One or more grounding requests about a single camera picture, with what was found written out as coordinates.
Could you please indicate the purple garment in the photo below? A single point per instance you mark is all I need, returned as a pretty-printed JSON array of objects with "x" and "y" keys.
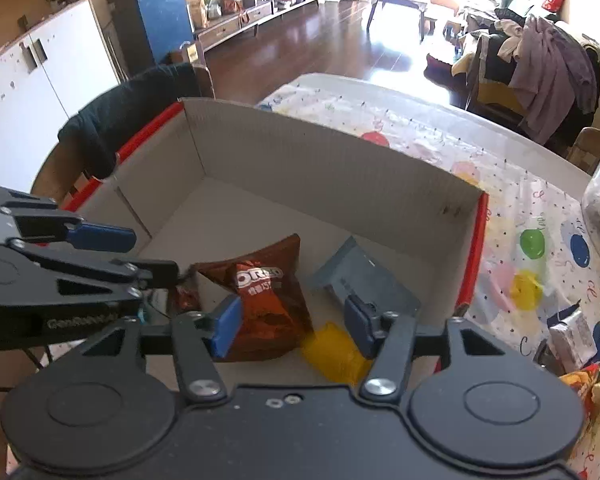
[{"x": 550, "y": 75}]

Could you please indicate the grey blue snack packet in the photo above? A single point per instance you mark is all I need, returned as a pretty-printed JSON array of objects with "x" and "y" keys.
[{"x": 365, "y": 275}]

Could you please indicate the black jacket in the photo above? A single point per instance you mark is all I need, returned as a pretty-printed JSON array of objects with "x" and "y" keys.
[{"x": 130, "y": 105}]

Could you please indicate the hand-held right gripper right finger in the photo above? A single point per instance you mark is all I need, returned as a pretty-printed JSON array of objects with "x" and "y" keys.
[{"x": 360, "y": 327}]

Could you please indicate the small dark brown packet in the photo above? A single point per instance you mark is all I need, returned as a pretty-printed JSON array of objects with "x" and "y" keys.
[{"x": 187, "y": 297}]

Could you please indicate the red cardboard box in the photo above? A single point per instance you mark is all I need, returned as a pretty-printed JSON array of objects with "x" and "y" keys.
[{"x": 330, "y": 180}]

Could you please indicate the wooden TV cabinet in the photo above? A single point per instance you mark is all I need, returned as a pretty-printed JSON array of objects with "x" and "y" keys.
[{"x": 260, "y": 15}]

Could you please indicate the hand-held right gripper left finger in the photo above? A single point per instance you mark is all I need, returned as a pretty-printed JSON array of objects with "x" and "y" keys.
[{"x": 227, "y": 325}]

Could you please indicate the brown cookie packet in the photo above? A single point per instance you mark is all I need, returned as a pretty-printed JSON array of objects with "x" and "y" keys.
[{"x": 265, "y": 290}]

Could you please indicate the wooden wall shelf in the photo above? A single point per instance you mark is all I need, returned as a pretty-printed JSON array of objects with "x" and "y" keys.
[{"x": 10, "y": 10}]

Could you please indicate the small wooden stool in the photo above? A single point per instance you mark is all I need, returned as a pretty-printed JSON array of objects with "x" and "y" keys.
[{"x": 452, "y": 30}]

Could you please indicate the chair piled with clothes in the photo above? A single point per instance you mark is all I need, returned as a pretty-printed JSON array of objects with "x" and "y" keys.
[{"x": 490, "y": 60}]

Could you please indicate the dark red floor cushion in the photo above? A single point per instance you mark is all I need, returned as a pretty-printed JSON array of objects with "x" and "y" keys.
[{"x": 439, "y": 65}]

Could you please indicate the white cabinet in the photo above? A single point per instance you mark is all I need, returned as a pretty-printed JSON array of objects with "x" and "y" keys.
[{"x": 40, "y": 110}]

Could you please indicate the yellow blanket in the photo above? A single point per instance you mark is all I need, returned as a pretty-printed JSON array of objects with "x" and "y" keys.
[{"x": 495, "y": 95}]

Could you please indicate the blue cabinet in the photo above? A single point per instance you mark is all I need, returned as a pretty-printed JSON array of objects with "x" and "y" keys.
[{"x": 162, "y": 20}]

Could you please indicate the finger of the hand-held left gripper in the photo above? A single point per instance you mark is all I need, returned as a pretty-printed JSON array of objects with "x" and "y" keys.
[
  {"x": 100, "y": 237},
  {"x": 130, "y": 272}
]

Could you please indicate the pile of snack packets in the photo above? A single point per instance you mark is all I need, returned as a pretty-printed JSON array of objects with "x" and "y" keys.
[{"x": 572, "y": 335}]

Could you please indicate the bright yellow snack packet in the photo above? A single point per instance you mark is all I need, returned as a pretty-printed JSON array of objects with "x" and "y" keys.
[{"x": 332, "y": 350}]

